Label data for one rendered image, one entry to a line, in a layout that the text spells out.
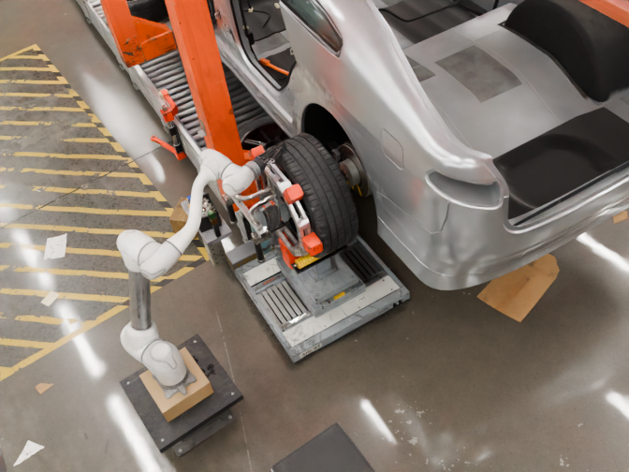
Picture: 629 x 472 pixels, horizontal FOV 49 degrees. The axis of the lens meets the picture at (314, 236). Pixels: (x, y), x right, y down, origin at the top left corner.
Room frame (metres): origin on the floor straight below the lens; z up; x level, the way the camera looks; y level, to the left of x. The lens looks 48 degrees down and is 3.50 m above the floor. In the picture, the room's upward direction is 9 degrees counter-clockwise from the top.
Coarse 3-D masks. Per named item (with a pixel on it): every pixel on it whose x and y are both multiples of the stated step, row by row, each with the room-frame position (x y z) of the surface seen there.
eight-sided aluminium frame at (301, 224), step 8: (272, 168) 2.68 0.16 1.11; (264, 176) 2.85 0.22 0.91; (272, 176) 2.60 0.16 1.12; (280, 176) 2.60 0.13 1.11; (256, 184) 2.84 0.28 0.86; (264, 184) 2.86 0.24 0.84; (280, 184) 2.53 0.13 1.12; (288, 184) 2.53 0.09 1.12; (280, 192) 2.52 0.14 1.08; (288, 208) 2.46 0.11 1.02; (296, 216) 2.41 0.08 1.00; (304, 216) 2.41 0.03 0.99; (296, 224) 2.39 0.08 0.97; (304, 224) 2.39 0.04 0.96; (280, 232) 2.67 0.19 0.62; (288, 232) 2.66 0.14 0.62; (296, 240) 2.60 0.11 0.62; (288, 248) 2.57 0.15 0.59; (296, 248) 2.50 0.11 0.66; (296, 256) 2.48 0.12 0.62
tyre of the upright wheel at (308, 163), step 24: (288, 144) 2.79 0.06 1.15; (312, 144) 2.74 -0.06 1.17; (288, 168) 2.60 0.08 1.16; (312, 168) 2.58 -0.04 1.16; (336, 168) 2.58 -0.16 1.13; (312, 192) 2.47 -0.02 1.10; (336, 192) 2.48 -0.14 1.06; (312, 216) 2.41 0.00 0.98; (336, 216) 2.41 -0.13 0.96; (336, 240) 2.39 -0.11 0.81
